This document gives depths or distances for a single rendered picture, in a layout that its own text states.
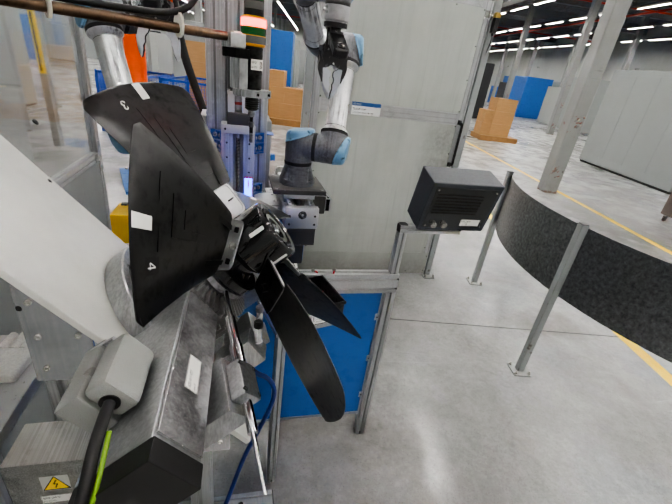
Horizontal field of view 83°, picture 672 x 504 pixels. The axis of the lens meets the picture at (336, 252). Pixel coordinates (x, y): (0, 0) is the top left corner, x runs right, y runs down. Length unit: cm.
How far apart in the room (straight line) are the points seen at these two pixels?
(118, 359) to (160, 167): 24
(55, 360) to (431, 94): 254
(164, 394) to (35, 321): 34
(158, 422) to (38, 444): 46
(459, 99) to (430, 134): 29
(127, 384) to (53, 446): 40
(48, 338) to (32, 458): 22
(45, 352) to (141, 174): 46
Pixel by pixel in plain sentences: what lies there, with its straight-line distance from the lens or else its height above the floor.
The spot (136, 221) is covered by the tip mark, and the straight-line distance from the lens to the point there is 45.
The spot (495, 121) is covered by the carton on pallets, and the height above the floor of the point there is 57.
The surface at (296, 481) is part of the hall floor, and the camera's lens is 179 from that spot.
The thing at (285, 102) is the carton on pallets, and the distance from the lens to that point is 1011.
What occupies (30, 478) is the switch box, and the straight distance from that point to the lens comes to 94.
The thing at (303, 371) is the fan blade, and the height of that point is 103.
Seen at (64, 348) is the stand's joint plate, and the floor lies 102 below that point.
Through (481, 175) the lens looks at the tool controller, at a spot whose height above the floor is 124.
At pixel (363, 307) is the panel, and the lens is 146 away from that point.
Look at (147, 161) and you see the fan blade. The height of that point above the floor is 140.
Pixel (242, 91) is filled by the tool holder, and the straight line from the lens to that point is 75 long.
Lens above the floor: 152
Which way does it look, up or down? 26 degrees down
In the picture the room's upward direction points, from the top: 8 degrees clockwise
